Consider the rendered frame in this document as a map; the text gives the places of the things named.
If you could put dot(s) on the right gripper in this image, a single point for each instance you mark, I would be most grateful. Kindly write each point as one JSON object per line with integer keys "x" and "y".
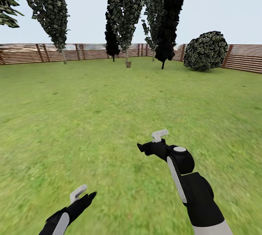
{"x": 151, "y": 147}

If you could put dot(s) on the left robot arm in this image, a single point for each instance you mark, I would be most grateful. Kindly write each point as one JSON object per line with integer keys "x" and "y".
{"x": 59, "y": 221}

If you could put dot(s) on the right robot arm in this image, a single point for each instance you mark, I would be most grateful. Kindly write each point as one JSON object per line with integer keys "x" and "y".
{"x": 195, "y": 191}

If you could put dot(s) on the bush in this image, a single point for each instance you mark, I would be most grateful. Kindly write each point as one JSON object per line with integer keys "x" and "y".
{"x": 206, "y": 52}

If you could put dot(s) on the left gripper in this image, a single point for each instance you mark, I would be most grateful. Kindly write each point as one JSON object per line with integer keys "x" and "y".
{"x": 83, "y": 203}

